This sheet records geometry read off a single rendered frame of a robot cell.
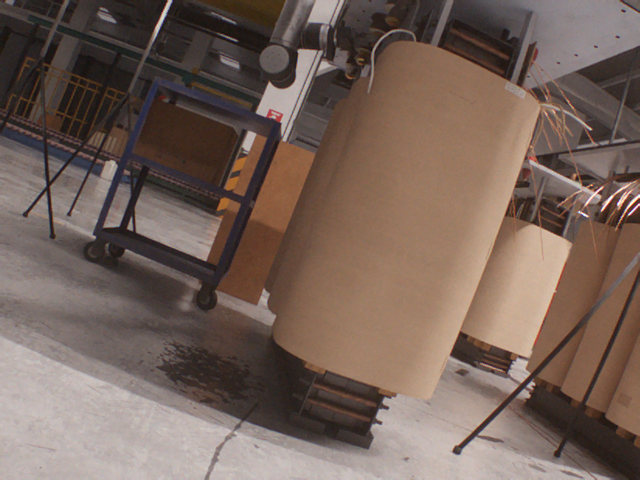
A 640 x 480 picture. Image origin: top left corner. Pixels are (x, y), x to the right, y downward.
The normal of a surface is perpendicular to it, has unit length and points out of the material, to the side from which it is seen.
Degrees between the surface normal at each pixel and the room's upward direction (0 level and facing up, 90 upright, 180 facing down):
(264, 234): 90
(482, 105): 90
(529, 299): 90
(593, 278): 90
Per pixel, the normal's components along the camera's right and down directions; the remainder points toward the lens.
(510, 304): 0.10, 0.04
